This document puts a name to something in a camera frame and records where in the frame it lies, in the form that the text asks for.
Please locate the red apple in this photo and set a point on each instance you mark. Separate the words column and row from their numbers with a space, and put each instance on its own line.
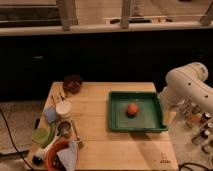
column 132, row 109

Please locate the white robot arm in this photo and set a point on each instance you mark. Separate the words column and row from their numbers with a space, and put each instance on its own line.
column 188, row 83

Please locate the green plastic tray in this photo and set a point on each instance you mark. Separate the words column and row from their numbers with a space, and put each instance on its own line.
column 148, row 119

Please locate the dark red bowl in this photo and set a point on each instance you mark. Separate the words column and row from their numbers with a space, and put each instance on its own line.
column 72, row 83

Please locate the small metal cup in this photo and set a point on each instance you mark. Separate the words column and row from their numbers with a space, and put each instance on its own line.
column 64, row 129

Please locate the blue sponge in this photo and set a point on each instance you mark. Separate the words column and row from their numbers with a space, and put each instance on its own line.
column 50, row 114

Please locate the wooden spoon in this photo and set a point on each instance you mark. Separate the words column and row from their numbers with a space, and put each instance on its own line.
column 78, row 138

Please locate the grey cloth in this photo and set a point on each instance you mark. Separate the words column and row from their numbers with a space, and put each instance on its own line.
column 68, row 156

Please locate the green round lid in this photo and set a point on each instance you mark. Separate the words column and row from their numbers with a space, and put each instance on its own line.
column 40, row 135

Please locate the wooden table leg left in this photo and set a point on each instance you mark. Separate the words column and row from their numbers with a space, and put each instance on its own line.
column 67, row 13

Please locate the wooden table leg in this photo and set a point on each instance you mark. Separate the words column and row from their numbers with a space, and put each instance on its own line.
column 67, row 13
column 125, row 14

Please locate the wooden table leg middle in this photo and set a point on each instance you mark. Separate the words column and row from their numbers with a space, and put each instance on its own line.
column 125, row 14

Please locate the orange bowl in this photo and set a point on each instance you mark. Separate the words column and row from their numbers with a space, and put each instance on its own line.
column 52, row 161

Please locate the spice bottle with black cap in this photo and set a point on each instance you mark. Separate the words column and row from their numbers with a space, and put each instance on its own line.
column 201, row 137

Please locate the white handled brush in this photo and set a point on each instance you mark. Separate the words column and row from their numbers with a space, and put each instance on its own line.
column 40, row 154

